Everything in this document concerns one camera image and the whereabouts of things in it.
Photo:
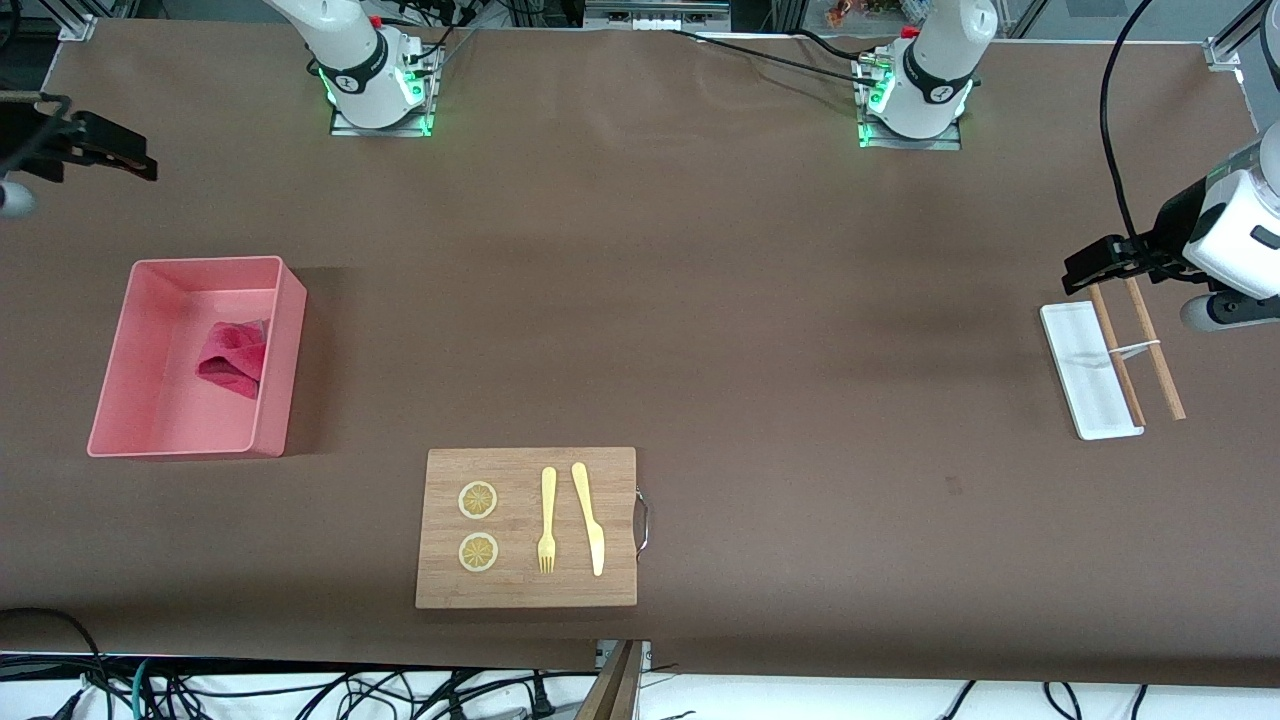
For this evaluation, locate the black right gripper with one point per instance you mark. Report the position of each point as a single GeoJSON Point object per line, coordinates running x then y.
{"type": "Point", "coordinates": [22, 132]}

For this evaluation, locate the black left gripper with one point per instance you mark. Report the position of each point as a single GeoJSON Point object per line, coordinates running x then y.
{"type": "Point", "coordinates": [1173, 226]}

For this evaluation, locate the red cloth with grey backing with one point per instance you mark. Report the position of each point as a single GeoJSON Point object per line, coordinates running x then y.
{"type": "Point", "coordinates": [235, 360]}

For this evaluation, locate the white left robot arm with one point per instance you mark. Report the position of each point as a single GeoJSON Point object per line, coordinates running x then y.
{"type": "Point", "coordinates": [935, 70]}

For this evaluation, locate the brown wooden stick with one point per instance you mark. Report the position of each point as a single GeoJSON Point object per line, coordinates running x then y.
{"type": "Point", "coordinates": [1150, 335]}
{"type": "Point", "coordinates": [1115, 350]}

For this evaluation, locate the white rubber band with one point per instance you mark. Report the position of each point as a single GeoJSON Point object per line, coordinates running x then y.
{"type": "Point", "coordinates": [1135, 348]}

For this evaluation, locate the white rectangular tray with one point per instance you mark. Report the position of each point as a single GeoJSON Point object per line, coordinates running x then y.
{"type": "Point", "coordinates": [1080, 370]}

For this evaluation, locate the pink plastic bin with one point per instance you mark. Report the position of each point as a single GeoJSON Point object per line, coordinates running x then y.
{"type": "Point", "coordinates": [150, 410]}

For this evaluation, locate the lemon slice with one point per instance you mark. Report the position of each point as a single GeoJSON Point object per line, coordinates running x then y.
{"type": "Point", "coordinates": [478, 553]}
{"type": "Point", "coordinates": [477, 500]}

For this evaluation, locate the grey control box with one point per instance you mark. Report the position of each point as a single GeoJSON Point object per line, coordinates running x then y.
{"type": "Point", "coordinates": [655, 15]}

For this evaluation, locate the yellow plastic fork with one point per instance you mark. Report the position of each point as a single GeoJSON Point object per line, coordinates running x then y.
{"type": "Point", "coordinates": [548, 500]}

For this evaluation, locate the yellow plastic knife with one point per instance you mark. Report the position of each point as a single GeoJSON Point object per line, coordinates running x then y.
{"type": "Point", "coordinates": [590, 520]}

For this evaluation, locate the wooden plank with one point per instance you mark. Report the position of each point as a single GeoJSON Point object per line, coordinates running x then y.
{"type": "Point", "coordinates": [610, 690]}

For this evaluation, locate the black power plug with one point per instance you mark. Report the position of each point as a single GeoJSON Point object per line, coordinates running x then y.
{"type": "Point", "coordinates": [541, 700]}

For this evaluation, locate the aluminium frame profile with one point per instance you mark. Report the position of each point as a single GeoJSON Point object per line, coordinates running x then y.
{"type": "Point", "coordinates": [1235, 40]}
{"type": "Point", "coordinates": [78, 22]}

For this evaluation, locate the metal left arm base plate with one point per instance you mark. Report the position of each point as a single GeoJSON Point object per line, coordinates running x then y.
{"type": "Point", "coordinates": [865, 135]}

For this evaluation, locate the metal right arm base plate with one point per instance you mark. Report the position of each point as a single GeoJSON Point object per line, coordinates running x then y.
{"type": "Point", "coordinates": [420, 90]}

